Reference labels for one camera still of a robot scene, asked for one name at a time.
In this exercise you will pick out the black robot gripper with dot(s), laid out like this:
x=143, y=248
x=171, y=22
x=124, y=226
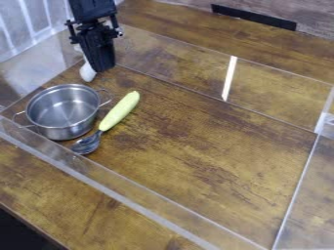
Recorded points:
x=97, y=46

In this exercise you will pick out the green handled metal spoon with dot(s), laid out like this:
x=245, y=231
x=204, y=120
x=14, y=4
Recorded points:
x=88, y=144

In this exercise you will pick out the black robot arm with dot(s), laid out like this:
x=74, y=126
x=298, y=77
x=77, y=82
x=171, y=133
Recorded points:
x=88, y=10

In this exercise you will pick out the white toy mushroom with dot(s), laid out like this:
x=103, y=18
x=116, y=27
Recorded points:
x=86, y=72

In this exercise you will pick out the small steel pot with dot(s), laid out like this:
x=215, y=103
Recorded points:
x=61, y=111

